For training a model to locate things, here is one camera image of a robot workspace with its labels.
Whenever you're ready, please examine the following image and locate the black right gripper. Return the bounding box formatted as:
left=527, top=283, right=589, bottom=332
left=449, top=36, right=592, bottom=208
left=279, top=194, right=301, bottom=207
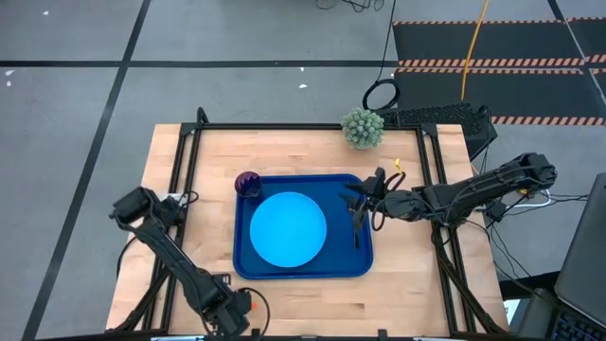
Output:
left=344, top=167, right=420, bottom=225

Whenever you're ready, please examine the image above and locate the black spoon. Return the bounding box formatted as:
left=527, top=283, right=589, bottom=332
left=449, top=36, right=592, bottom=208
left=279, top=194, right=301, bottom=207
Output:
left=351, top=207, right=362, bottom=251

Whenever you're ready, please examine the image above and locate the dark blue plastic tray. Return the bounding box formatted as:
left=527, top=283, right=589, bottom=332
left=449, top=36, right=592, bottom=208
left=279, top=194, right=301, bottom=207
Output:
left=232, top=173, right=374, bottom=280

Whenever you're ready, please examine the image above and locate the light blue round plate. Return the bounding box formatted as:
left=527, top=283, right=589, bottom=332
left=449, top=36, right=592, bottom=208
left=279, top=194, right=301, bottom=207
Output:
left=249, top=191, right=328, bottom=269

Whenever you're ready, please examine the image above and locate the purple ribbed cup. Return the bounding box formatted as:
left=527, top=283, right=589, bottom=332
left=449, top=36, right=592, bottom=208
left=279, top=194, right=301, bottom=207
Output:
left=234, top=170, right=263, bottom=199

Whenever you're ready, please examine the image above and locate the green artificial succulent plant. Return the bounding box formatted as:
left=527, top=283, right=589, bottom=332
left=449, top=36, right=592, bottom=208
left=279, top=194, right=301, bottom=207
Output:
left=340, top=107, right=385, bottom=152

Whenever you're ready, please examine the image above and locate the black perforated computer tower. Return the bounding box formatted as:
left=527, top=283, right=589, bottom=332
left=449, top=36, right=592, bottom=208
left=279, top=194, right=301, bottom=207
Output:
left=378, top=101, right=499, bottom=160

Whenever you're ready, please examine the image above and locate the black hazard-striped floor mat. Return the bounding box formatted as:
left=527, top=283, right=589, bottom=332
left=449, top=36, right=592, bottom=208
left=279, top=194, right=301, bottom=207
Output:
left=391, top=17, right=606, bottom=127

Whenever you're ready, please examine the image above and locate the grey laptop lid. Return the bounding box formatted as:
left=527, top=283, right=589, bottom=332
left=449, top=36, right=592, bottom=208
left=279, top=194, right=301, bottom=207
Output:
left=553, top=172, right=606, bottom=328

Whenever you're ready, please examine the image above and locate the black keyboard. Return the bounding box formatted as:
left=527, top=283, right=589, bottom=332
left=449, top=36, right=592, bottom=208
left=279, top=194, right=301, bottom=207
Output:
left=548, top=312, right=606, bottom=341

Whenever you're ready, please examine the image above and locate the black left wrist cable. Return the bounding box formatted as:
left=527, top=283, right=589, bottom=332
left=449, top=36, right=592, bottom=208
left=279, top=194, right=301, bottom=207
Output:
left=239, top=286, right=272, bottom=340

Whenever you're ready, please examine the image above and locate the black aluminium table frame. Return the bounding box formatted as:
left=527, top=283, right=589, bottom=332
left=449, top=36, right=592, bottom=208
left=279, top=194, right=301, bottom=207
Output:
left=106, top=106, right=510, bottom=341

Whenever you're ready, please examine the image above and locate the black coiled floor cable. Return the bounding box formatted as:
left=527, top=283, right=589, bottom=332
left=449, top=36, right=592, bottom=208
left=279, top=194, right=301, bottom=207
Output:
left=362, top=0, right=401, bottom=113

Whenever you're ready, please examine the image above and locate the yellow floor cable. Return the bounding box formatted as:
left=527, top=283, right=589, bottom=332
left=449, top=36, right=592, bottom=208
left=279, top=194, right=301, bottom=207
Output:
left=461, top=0, right=491, bottom=100

